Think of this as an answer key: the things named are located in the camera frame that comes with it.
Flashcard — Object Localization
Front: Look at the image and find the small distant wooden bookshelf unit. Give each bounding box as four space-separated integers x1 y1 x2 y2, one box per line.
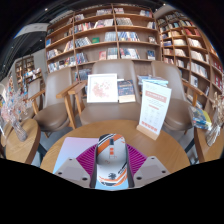
13 54 44 89

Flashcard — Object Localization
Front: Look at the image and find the dark blue book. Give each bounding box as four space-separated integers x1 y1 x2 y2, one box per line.
117 79 137 104

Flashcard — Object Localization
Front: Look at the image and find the light blue book stack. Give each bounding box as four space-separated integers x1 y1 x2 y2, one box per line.
137 75 170 88

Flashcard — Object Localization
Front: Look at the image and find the brown armchair with wooden arms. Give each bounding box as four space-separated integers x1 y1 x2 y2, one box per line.
151 60 209 134
28 67 81 138
68 59 148 126

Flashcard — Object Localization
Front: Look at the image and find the round wooden side table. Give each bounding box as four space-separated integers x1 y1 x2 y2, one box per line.
0 118 42 165
193 126 224 164

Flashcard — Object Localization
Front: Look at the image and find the pink blue gradient mouse pad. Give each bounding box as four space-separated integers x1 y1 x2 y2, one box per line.
52 136 131 192

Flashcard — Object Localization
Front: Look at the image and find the flat wooden bookshelf unit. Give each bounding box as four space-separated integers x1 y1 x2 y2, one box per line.
44 3 158 83

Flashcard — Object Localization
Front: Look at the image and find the colourful book stack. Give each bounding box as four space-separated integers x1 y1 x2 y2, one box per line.
188 105 213 131

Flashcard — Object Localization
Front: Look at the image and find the white orange black computer mouse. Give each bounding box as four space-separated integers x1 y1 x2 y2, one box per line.
95 133 129 188

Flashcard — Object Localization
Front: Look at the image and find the white sign in wooden base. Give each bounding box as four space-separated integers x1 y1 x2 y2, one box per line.
136 80 173 141

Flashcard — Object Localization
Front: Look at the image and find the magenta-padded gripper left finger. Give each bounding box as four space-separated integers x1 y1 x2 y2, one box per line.
53 144 99 189

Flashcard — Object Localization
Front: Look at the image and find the curved wooden bookshelf unit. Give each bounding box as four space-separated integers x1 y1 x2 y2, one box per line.
155 9 224 111

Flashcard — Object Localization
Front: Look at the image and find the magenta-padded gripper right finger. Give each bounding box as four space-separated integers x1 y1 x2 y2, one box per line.
125 144 171 189

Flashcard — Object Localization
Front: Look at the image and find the white framed floral picture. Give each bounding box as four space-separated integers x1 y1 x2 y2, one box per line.
86 73 119 104

